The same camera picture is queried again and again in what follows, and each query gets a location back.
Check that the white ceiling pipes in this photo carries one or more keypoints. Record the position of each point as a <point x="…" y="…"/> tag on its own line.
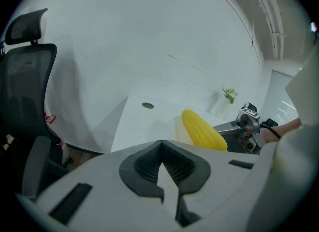
<point x="276" y="44"/>

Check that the white round plate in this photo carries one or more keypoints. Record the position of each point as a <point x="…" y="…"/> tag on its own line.
<point x="175" y="131"/>

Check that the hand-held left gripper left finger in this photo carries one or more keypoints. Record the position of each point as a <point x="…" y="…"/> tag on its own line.
<point x="99" y="188"/>

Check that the white table top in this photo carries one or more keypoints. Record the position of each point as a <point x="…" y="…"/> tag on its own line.
<point x="139" y="126"/>

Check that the white bag with red print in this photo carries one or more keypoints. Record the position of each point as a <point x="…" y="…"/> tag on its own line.
<point x="51" y="119"/>

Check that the white vase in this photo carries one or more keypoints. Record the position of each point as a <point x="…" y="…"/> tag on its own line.
<point x="216" y="105"/>

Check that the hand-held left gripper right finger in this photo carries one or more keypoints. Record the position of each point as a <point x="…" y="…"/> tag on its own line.
<point x="219" y="188"/>

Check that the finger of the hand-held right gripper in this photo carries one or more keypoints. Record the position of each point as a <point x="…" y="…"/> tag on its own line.
<point x="233" y="143"/>
<point x="226" y="128"/>

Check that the small green plant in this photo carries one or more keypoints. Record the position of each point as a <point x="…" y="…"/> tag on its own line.
<point x="230" y="93"/>

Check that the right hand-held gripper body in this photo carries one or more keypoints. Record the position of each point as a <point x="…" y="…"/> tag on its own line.
<point x="249" y="126"/>

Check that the yellow corn cob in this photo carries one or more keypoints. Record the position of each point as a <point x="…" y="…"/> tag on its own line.
<point x="204" y="131"/>

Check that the person's right forearm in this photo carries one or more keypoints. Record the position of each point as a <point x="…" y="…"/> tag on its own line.
<point x="286" y="128"/>

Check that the black mesh office chair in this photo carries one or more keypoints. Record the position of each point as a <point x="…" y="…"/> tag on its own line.
<point x="25" y="88"/>

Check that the black table grommet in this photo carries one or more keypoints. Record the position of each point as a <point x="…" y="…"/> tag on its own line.
<point x="147" y="105"/>

